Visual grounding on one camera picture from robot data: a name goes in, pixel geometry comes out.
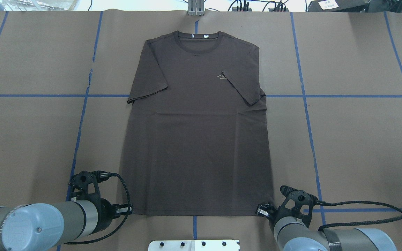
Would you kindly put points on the clear acrylic rack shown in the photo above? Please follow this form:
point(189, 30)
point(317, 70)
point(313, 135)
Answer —
point(39, 5)

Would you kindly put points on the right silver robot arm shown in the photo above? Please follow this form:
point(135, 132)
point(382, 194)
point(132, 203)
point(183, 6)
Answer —
point(291, 233)

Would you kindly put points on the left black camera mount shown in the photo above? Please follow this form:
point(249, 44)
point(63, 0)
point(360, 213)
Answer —
point(84, 186)

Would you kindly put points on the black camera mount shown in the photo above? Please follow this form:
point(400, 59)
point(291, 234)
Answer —
point(84, 186)
point(300, 199)

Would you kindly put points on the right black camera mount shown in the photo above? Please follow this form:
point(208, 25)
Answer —
point(300, 199)

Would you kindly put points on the brown t-shirt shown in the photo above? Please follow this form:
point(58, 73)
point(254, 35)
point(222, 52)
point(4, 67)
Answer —
point(197, 139)

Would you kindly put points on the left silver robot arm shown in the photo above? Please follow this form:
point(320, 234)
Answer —
point(41, 226)

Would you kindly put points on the black box with label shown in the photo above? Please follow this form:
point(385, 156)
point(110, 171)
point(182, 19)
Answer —
point(338, 6)

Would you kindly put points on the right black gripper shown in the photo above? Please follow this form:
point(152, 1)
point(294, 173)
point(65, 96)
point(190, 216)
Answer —
point(273, 214)

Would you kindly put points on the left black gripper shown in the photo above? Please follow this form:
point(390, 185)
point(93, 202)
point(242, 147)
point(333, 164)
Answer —
point(105, 209)

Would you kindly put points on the white pedestal column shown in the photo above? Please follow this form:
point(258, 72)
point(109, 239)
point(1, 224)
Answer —
point(195, 245)

